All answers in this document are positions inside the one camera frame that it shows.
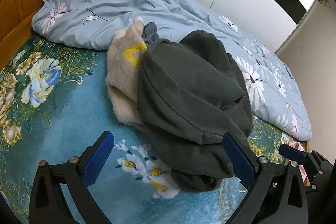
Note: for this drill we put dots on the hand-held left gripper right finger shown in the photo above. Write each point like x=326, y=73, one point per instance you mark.
x=239, y=161

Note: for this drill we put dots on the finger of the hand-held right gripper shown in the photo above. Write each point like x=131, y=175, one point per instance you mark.
x=291, y=152

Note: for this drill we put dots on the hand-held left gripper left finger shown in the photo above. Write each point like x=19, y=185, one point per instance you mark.
x=98, y=158

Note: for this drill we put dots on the dark grey garment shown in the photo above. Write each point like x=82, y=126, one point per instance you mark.
x=189, y=98

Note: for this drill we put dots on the pink cloth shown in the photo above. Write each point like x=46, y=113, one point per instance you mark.
x=298, y=145

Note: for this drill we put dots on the teal floral blanket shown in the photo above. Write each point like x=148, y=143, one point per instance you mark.
x=73, y=108

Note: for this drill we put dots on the cream fuzzy sweater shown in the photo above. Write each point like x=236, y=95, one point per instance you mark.
x=120, y=69

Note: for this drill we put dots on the grey-blue garment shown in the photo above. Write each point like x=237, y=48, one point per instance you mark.
x=151, y=29

